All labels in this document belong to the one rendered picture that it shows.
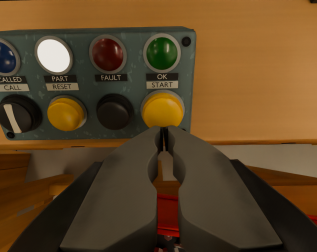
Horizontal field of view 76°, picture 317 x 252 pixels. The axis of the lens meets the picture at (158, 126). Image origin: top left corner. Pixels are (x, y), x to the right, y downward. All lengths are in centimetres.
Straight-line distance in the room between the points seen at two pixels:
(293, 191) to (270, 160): 89
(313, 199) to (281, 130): 16
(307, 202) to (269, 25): 23
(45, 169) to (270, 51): 116
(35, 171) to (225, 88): 116
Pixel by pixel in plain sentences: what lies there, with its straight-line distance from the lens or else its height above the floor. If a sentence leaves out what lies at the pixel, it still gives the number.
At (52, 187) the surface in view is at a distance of 96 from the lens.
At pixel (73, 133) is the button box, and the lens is 17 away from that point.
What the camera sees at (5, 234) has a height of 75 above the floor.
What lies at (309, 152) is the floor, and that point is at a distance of 133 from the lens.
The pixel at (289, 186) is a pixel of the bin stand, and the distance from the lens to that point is 33.
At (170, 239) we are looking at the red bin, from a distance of 21.
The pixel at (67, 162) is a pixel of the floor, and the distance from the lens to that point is 118.
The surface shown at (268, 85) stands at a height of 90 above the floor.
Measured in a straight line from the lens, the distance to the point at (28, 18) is 25.
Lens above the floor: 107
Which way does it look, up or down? 83 degrees down
